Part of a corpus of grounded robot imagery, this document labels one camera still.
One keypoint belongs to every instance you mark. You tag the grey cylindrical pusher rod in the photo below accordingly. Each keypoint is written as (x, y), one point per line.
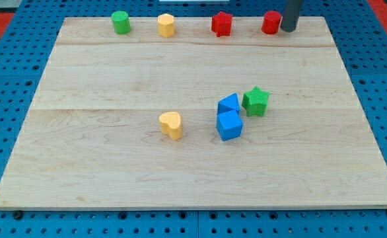
(291, 15)

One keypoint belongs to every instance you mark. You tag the green cylinder block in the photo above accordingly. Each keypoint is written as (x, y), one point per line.
(120, 21)

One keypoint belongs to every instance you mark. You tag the blue cube block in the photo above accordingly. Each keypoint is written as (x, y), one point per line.
(229, 125)

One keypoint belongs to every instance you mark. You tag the wooden board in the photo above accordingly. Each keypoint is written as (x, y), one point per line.
(91, 139)

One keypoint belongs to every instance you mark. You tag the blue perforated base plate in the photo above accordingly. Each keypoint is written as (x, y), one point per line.
(24, 50)

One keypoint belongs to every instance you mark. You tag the blue triangle block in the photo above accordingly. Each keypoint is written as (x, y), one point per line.
(229, 103)

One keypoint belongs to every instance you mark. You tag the yellow hexagon block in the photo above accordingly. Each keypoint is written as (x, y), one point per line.
(166, 26)

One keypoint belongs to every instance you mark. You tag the red star block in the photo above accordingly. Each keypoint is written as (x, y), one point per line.
(221, 24)

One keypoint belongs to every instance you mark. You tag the red cylinder block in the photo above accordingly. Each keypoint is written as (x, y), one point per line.
(271, 22)

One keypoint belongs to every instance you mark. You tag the green star block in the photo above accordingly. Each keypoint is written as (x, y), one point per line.
(255, 102)

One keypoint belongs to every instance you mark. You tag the yellow heart block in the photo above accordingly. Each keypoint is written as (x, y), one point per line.
(171, 124)

